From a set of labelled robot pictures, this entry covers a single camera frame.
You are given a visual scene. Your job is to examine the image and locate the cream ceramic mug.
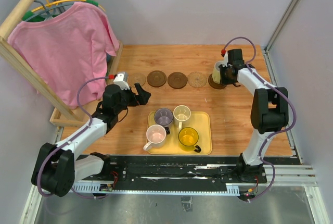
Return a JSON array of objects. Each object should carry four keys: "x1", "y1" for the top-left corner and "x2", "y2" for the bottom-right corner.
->
[{"x1": 173, "y1": 105, "x2": 191, "y2": 132}]

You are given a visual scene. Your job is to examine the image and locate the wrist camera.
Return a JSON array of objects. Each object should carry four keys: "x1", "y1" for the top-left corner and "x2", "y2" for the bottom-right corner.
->
[
  {"x1": 221, "y1": 49, "x2": 228, "y2": 66},
  {"x1": 113, "y1": 71, "x2": 130, "y2": 90}
]

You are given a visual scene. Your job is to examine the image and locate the purple glass mug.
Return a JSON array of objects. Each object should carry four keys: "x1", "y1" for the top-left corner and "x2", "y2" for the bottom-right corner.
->
[{"x1": 153, "y1": 108, "x2": 173, "y2": 127}]

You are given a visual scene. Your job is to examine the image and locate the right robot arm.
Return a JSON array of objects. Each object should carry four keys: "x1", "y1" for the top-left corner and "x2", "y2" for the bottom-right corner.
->
[{"x1": 217, "y1": 49, "x2": 289, "y2": 182}]

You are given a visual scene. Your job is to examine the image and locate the yellow glass mug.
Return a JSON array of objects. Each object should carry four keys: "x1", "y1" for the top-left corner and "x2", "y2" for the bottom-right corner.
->
[{"x1": 178, "y1": 127, "x2": 201, "y2": 153}]

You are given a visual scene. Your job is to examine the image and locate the woven rattan coaster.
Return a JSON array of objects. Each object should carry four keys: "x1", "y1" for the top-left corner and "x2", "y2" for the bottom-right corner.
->
[
  {"x1": 187, "y1": 71, "x2": 207, "y2": 88},
  {"x1": 128, "y1": 73, "x2": 146, "y2": 87}
]

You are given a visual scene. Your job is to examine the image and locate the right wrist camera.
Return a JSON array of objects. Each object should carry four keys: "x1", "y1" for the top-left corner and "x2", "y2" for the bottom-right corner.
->
[{"x1": 221, "y1": 49, "x2": 228, "y2": 66}]

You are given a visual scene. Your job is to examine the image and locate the wooden clothes rack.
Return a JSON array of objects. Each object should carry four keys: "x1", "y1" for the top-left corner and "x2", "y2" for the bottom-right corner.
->
[{"x1": 1, "y1": 0, "x2": 122, "y2": 127}]

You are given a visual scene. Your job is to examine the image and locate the brown ceramic coaster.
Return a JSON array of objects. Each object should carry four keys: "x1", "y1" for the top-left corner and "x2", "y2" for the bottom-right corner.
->
[
  {"x1": 147, "y1": 70, "x2": 167, "y2": 88},
  {"x1": 168, "y1": 72, "x2": 188, "y2": 89},
  {"x1": 208, "y1": 74, "x2": 226, "y2": 90}
]

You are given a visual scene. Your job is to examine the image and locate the pink t-shirt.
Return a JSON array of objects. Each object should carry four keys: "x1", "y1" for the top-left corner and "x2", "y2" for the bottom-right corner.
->
[{"x1": 7, "y1": 2, "x2": 120, "y2": 109}]

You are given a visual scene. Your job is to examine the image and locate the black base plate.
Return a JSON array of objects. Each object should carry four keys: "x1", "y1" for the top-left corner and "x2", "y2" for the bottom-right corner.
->
[{"x1": 81, "y1": 155, "x2": 267, "y2": 190}]

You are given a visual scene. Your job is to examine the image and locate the white green-handled mug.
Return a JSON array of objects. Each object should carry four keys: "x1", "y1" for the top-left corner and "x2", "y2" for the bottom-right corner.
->
[{"x1": 212, "y1": 61, "x2": 224, "y2": 84}]

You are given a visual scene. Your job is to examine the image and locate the teal garment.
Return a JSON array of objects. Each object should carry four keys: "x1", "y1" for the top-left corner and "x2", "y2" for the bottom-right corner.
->
[{"x1": 106, "y1": 53, "x2": 117, "y2": 65}]

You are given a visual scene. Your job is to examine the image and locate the grey slotted cable duct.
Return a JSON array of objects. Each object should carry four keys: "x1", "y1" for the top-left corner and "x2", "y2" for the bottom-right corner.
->
[{"x1": 73, "y1": 182, "x2": 240, "y2": 196}]

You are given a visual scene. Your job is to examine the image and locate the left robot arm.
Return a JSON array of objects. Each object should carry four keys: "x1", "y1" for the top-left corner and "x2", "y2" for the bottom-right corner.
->
[{"x1": 31, "y1": 83, "x2": 151, "y2": 197}]

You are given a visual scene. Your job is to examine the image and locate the grey-blue clothes hanger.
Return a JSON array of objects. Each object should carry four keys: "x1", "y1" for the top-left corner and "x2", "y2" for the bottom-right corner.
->
[{"x1": 21, "y1": 0, "x2": 73, "y2": 21}]

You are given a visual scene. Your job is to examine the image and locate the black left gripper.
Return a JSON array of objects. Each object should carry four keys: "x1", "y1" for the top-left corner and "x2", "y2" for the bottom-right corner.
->
[{"x1": 115, "y1": 83, "x2": 151, "y2": 114}]

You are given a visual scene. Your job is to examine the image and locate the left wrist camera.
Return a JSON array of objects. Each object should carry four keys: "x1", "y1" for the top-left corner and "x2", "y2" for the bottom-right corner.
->
[{"x1": 113, "y1": 71, "x2": 130, "y2": 90}]

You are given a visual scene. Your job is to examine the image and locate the aluminium corner post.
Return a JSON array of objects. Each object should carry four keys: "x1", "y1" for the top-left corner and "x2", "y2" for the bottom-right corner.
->
[{"x1": 265, "y1": 0, "x2": 323, "y2": 53}]

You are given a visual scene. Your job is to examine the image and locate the pink ceramic mug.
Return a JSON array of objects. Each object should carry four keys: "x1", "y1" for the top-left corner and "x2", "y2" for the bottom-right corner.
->
[{"x1": 143, "y1": 125, "x2": 167, "y2": 151}]

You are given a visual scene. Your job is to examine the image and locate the yellow plastic tray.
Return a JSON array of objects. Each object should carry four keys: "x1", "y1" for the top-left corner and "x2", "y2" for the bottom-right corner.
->
[{"x1": 147, "y1": 111, "x2": 212, "y2": 155}]

